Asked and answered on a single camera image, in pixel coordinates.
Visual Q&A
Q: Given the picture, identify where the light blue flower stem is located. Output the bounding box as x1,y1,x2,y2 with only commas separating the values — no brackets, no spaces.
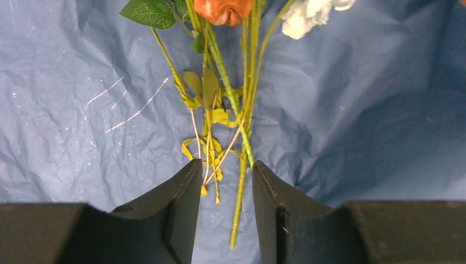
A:
253,1,355,94

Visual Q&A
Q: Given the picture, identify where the orange rose flower stem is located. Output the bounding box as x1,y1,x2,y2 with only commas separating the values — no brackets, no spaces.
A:
187,1,265,249

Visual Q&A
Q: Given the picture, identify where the blue paper flower bouquet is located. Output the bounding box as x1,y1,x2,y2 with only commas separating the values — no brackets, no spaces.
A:
0,0,466,264

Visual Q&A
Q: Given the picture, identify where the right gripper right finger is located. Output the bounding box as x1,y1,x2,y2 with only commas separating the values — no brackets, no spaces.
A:
252,161,465,264

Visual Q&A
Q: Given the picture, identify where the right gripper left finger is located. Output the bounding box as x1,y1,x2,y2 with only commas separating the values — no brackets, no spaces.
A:
1,159,203,263

